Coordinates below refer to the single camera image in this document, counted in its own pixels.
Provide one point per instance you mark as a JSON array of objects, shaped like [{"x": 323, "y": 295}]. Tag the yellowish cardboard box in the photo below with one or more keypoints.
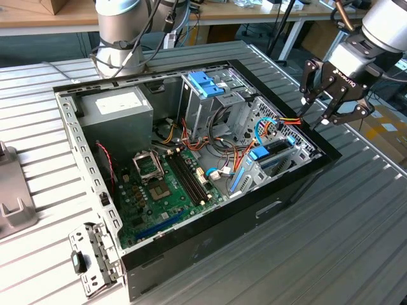
[{"x": 222, "y": 33}]

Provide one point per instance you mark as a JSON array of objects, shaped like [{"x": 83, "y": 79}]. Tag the open black PC case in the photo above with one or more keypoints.
[{"x": 222, "y": 238}]

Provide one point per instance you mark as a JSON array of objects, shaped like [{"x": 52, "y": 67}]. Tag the black tripod stand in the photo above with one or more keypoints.
[{"x": 280, "y": 28}]

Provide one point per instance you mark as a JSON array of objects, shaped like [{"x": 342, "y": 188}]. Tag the white orange board connectors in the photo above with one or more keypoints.
[{"x": 202, "y": 176}]

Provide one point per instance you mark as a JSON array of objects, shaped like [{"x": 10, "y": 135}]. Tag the grey metal drive cage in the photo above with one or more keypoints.
[{"x": 197, "y": 111}]

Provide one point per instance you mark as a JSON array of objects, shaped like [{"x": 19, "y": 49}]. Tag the grey wrist mount block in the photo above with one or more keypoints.
[{"x": 346, "y": 57}]

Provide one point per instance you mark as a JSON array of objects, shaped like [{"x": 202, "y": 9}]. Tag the small cardboard trays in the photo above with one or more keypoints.
[{"x": 326, "y": 4}]

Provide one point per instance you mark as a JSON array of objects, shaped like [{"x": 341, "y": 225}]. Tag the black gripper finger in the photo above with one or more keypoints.
[
  {"x": 335, "y": 103},
  {"x": 310, "y": 76}
]

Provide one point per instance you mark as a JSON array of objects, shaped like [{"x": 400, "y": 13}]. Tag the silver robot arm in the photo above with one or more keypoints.
[{"x": 384, "y": 25}]

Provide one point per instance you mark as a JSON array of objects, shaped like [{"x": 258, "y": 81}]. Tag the CPU socket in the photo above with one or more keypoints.
[{"x": 159, "y": 192}]

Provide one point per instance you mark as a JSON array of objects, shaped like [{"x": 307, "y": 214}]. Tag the grey plastic parts rack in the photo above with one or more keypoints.
[{"x": 9, "y": 178}]

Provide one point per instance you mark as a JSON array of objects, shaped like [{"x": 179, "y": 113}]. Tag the grey power supply unit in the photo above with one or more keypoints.
[{"x": 121, "y": 127}]

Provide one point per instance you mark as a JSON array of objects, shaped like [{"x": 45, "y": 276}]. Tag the cardboard box with labels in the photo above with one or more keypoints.
[{"x": 381, "y": 139}]

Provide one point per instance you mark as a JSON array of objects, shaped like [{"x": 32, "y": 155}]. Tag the grey metal disk bay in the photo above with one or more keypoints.
[{"x": 300, "y": 157}]

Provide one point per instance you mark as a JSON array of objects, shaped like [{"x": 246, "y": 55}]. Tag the metal expansion card retainer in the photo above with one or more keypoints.
[{"x": 98, "y": 251}]

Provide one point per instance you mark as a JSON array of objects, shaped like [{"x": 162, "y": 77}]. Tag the small black box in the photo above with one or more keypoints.
[{"x": 362, "y": 4}]

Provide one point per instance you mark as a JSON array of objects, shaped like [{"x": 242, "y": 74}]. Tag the hard disk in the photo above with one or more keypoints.
[{"x": 260, "y": 154}]

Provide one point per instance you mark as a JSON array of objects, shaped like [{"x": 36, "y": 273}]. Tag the black RAM slot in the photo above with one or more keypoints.
[
  {"x": 191, "y": 176},
  {"x": 188, "y": 178},
  {"x": 184, "y": 179},
  {"x": 195, "y": 175}
]

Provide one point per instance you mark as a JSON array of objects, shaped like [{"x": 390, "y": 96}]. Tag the blue plastic drive latch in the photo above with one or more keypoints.
[{"x": 205, "y": 84}]

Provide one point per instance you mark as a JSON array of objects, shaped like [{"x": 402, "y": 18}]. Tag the small black device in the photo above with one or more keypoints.
[{"x": 197, "y": 7}]

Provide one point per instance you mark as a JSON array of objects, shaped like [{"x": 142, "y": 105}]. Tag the long wooden desk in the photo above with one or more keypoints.
[{"x": 241, "y": 14}]

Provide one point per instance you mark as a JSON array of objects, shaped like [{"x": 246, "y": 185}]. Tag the blue expansion slot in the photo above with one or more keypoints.
[{"x": 159, "y": 227}]

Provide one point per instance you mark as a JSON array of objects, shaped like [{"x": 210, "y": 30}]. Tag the green motherboard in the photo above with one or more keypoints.
[{"x": 149, "y": 219}]

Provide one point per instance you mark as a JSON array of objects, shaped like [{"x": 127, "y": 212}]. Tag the black case fan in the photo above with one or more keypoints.
[{"x": 103, "y": 165}]

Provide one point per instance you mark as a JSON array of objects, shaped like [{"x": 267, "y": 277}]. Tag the brown cardboard box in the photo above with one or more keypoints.
[{"x": 54, "y": 4}]

